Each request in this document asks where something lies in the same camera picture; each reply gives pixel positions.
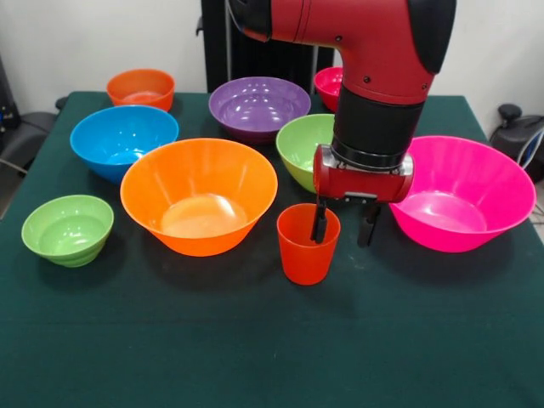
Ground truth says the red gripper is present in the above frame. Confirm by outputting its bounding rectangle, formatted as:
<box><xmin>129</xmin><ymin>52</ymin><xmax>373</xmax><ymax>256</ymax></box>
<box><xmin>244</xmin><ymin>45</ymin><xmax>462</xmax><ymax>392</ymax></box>
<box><xmin>309</xmin><ymin>143</ymin><xmax>415</xmax><ymax>248</ymax></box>

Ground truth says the orange-red plastic cup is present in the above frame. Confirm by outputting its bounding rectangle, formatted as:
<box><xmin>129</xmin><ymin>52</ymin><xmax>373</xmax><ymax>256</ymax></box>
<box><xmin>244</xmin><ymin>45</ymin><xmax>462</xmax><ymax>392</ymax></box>
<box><xmin>276</xmin><ymin>202</ymin><xmax>342</xmax><ymax>286</ymax></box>

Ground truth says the medium green bowl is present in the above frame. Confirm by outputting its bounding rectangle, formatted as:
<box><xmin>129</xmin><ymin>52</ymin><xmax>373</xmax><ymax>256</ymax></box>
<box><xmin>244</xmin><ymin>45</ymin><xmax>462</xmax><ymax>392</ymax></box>
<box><xmin>275</xmin><ymin>113</ymin><xmax>341</xmax><ymax>195</ymax></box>

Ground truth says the large pink bowl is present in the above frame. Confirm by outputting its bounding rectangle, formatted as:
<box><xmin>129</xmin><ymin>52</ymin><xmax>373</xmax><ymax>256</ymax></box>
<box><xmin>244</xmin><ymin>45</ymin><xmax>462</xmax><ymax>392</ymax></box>
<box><xmin>388</xmin><ymin>135</ymin><xmax>537</xmax><ymax>254</ymax></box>

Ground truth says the dark green tablecloth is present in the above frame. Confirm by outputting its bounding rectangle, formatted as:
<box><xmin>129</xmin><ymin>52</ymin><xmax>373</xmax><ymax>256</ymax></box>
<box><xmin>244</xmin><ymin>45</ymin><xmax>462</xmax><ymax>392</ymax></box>
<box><xmin>0</xmin><ymin>91</ymin><xmax>544</xmax><ymax>408</ymax></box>

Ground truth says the large orange bowl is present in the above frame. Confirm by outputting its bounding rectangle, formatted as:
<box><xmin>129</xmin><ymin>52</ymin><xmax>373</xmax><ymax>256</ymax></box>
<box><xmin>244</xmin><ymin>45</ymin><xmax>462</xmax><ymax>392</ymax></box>
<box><xmin>120</xmin><ymin>138</ymin><xmax>279</xmax><ymax>258</ymax></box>

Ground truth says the small crimson bowl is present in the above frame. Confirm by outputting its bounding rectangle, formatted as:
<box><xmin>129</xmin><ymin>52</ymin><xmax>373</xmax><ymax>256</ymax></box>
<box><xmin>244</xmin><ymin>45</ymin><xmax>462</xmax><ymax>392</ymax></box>
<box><xmin>313</xmin><ymin>66</ymin><xmax>344</xmax><ymax>114</ymax></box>

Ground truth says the purple bowl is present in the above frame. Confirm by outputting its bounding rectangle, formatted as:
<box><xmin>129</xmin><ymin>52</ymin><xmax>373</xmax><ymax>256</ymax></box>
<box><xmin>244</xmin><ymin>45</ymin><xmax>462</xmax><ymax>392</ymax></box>
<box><xmin>207</xmin><ymin>76</ymin><xmax>312</xmax><ymax>143</ymax></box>

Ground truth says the small orange bowl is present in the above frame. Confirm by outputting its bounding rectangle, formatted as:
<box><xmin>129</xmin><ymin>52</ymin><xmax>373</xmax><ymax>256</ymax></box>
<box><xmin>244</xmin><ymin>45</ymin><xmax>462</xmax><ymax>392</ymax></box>
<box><xmin>105</xmin><ymin>68</ymin><xmax>176</xmax><ymax>113</ymax></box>

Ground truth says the large blue bowl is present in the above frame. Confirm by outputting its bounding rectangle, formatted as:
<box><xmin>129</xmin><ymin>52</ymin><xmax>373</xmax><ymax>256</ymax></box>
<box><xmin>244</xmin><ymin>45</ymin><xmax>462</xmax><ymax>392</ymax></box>
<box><xmin>69</xmin><ymin>105</ymin><xmax>180</xmax><ymax>185</ymax></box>

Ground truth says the small green bowl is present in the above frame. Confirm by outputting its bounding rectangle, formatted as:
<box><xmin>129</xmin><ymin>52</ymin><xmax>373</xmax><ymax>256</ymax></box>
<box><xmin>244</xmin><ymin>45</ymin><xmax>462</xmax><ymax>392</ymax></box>
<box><xmin>20</xmin><ymin>194</ymin><xmax>115</xmax><ymax>269</ymax></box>

